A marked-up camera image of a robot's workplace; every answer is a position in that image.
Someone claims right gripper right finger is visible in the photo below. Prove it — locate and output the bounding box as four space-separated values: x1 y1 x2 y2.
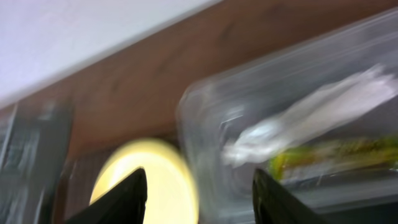
252 169 326 224

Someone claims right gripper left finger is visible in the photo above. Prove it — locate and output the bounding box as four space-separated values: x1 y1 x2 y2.
65 168 147 224

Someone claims yellow plate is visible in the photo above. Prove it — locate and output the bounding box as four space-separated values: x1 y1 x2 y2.
90 139 199 224

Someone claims white napkin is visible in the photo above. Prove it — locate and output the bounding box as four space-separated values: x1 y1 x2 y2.
221 65 397 167

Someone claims green snack wrapper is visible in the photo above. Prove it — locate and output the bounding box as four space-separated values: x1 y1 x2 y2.
267 136 397 183

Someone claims black waste tray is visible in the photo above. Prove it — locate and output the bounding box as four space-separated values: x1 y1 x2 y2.
313 196 397 224

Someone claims brown serving tray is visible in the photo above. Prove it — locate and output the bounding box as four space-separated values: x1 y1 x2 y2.
51 139 139 224

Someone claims clear plastic bin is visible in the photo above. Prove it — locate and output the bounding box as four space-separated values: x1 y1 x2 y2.
178 9 397 223

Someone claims grey plastic dish rack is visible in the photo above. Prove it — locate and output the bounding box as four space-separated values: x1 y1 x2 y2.
1 101 73 224

